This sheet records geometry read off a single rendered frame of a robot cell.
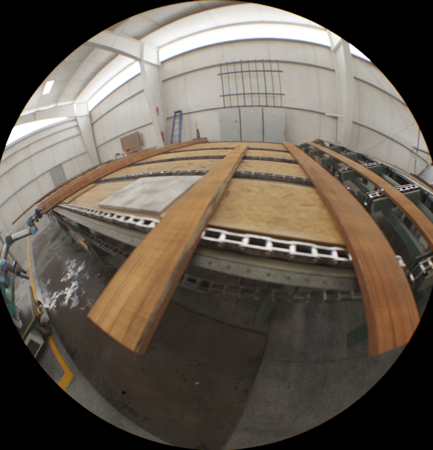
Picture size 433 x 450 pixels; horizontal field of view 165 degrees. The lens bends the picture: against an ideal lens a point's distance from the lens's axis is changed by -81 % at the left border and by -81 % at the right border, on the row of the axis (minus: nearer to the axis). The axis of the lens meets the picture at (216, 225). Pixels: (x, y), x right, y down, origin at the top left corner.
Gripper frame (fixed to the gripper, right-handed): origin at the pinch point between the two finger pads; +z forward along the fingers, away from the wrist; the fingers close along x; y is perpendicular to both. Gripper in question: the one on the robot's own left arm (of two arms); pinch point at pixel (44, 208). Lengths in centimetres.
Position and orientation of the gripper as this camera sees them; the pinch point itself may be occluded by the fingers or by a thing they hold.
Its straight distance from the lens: 219.5
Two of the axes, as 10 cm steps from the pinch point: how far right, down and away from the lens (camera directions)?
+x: -4.5, 5.2, 7.3
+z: 4.8, -5.5, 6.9
